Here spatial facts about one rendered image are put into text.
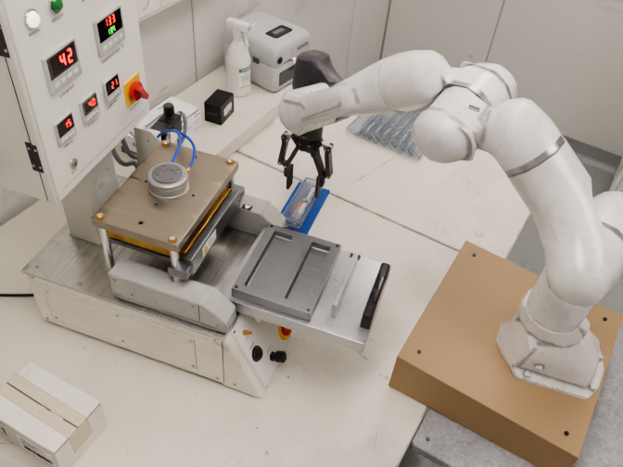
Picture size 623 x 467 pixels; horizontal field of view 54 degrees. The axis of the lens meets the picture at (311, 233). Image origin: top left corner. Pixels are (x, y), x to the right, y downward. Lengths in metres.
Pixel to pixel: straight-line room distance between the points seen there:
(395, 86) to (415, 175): 0.80
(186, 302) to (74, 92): 0.42
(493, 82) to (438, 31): 2.43
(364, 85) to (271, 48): 0.88
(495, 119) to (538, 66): 2.40
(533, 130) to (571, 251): 0.20
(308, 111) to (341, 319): 0.44
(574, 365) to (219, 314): 0.70
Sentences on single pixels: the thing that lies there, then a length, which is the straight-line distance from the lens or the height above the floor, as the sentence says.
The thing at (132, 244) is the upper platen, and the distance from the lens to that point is 1.26.
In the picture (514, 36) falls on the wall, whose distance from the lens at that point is 3.43.
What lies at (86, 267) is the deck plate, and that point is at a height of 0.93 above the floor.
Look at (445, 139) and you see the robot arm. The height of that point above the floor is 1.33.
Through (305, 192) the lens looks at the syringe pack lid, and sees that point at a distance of 1.73.
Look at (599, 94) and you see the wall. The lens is 3.45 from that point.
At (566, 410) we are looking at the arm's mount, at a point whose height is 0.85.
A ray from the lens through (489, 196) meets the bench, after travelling 1.92.
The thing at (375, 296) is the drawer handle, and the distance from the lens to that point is 1.20.
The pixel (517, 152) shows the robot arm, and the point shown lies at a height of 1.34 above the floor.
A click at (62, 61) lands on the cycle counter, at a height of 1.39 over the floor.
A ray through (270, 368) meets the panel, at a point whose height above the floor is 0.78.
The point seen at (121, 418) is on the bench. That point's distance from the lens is 1.36.
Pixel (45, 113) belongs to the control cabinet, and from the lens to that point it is 1.10.
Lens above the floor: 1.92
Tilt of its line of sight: 44 degrees down
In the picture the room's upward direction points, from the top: 6 degrees clockwise
